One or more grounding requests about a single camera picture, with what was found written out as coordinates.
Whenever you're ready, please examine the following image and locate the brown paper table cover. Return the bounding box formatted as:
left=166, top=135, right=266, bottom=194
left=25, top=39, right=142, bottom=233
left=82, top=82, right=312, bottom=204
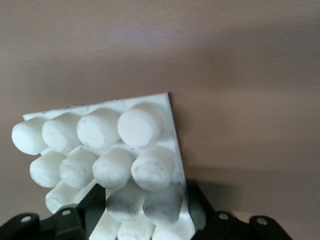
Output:
left=0, top=0, right=320, bottom=240

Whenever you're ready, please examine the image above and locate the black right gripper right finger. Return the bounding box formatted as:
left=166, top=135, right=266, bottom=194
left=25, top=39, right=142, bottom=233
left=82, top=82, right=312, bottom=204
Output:
left=187, top=184, right=291, bottom=240

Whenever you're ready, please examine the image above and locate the white studded base plate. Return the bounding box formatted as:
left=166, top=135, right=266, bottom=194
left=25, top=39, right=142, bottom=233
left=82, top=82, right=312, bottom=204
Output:
left=11, top=92, right=207, bottom=240

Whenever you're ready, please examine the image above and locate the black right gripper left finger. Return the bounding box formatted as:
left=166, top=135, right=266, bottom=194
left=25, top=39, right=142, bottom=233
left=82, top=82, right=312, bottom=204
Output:
left=4, top=184, right=107, bottom=240

